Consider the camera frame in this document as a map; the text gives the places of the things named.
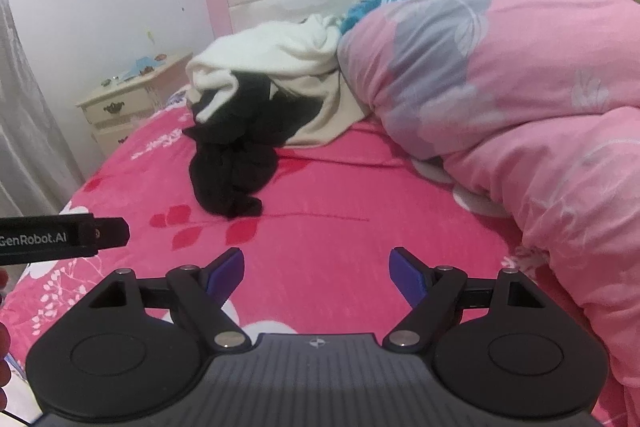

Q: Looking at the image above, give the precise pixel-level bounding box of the cream nightstand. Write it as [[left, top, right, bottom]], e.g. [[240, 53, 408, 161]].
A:
[[75, 52, 196, 158]]

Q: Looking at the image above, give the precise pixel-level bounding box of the black sweatshirt white print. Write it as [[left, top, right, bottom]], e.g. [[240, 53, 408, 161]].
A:
[[182, 74, 321, 148]]

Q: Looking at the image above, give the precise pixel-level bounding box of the grey curtain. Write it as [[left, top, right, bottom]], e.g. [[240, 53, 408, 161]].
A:
[[0, 0, 86, 218]]

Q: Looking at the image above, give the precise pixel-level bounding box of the pink floral bed blanket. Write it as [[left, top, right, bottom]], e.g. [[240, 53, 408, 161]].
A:
[[0, 99, 636, 427]]

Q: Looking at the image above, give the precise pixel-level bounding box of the light blue paper item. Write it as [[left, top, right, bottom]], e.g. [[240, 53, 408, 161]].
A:
[[122, 56, 168, 80]]

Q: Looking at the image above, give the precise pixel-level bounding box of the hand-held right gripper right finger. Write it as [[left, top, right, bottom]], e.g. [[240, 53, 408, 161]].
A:
[[381, 246, 548, 355]]

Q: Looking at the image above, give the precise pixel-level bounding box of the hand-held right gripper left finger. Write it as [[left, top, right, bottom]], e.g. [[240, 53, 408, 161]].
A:
[[87, 247, 252, 355]]

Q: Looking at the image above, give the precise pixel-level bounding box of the pink grey flowered quilt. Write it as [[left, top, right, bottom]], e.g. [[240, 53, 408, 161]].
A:
[[336, 0, 640, 388]]

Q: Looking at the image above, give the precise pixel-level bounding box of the person's left hand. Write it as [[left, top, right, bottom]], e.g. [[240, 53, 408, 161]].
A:
[[0, 268, 13, 414]]

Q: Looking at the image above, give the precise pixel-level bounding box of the white fleece blanket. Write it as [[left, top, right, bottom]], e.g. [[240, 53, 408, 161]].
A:
[[186, 13, 347, 125]]

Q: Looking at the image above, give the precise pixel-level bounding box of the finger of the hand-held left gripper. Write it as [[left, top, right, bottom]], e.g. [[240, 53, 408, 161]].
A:
[[92, 217, 131, 254]]

